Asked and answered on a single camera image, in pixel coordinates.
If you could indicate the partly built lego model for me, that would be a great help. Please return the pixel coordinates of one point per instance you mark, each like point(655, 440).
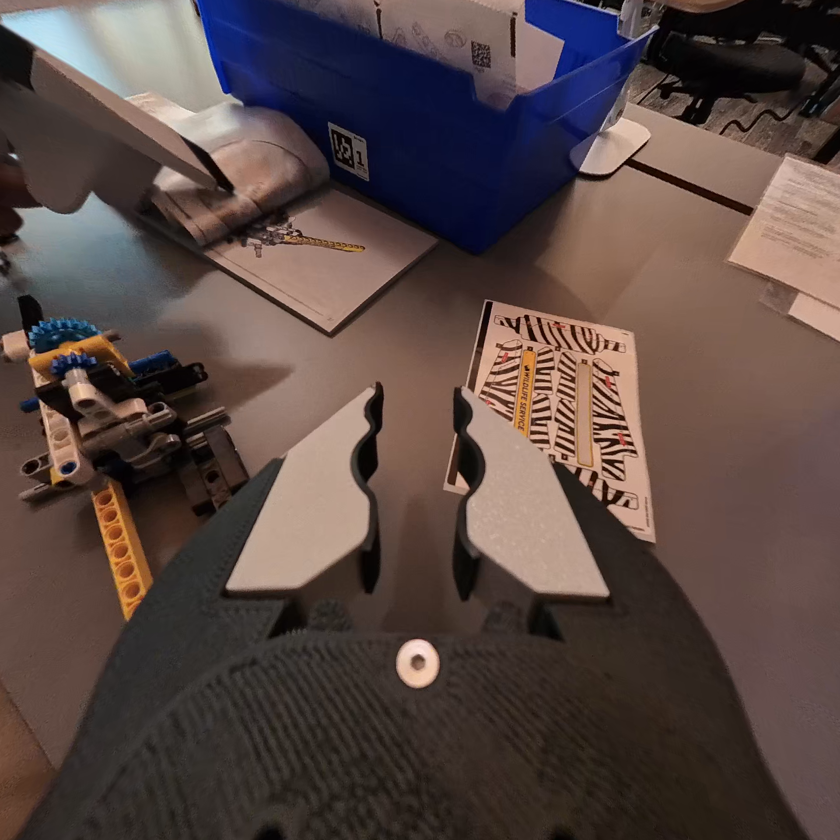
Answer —
point(111, 420)

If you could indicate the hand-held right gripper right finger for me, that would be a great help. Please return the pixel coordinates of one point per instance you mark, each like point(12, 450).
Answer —
point(525, 518)

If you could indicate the lego instruction booklet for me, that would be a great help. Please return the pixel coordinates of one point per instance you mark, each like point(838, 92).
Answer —
point(341, 269)

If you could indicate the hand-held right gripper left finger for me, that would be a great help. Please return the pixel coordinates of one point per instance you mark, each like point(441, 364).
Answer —
point(308, 499)

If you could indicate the white cardboard box in bin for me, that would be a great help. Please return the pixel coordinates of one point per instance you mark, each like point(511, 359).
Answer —
point(446, 39)

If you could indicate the white monitor stand base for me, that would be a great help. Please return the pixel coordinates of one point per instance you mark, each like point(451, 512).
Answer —
point(610, 152)

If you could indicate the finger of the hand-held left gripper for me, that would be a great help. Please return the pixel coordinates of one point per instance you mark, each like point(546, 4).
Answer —
point(111, 121)
point(65, 164)

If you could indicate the black office chair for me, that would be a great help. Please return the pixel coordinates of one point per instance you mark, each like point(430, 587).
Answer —
point(728, 62)

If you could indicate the white paper in clear sleeve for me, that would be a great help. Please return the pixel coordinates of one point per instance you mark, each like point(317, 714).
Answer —
point(817, 316)

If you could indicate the blue plastic storage bin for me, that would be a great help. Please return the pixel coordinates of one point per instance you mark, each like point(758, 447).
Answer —
point(433, 138)

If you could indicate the plain white paper sheet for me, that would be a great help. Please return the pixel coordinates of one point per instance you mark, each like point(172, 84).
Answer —
point(541, 56)

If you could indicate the laminated printed paper sheet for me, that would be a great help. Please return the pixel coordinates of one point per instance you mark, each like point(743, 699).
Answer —
point(794, 229)

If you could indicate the zebra striped sticker sheet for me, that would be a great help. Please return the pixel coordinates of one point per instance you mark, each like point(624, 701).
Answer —
point(577, 367)

